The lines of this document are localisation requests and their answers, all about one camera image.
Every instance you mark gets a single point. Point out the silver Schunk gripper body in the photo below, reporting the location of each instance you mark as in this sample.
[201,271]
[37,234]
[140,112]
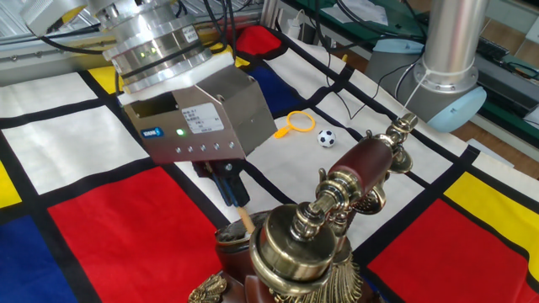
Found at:
[202,143]

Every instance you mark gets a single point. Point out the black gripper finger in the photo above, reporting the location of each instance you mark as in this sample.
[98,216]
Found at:
[204,168]
[236,181]

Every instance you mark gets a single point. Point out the thin wooden stick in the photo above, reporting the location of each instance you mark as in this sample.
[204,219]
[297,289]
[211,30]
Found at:
[246,221]

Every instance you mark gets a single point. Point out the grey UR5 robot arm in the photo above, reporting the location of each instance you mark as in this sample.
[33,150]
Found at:
[450,42]

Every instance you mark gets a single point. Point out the antique brown brass phone base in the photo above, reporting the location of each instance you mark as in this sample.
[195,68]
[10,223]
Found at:
[236,261]

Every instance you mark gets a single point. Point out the brown brass phone handset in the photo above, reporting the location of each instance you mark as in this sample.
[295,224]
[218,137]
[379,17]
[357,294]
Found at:
[362,162]

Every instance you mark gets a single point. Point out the white gripper adapter plate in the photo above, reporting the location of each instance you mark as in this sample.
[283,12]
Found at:
[189,76]

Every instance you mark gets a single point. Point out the small toy soccer ball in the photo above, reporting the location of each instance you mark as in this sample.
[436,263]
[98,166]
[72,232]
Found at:
[327,138]

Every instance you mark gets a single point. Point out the colour block patterned tablecloth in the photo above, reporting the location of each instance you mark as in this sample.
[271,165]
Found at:
[126,235]

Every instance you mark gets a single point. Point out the silver force torque sensor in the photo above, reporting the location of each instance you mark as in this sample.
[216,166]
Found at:
[156,46]

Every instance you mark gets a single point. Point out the white power plug adapter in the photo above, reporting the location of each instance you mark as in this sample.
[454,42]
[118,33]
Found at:
[295,27]

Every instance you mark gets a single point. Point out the white vented wrist housing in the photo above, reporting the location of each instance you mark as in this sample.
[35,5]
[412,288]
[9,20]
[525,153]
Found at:
[46,14]

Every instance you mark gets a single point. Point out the white plastic sheet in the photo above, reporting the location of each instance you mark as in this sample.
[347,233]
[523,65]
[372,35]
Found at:
[362,12]

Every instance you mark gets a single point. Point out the aluminium frame post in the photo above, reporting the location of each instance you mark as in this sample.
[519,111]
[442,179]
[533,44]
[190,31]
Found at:
[269,12]

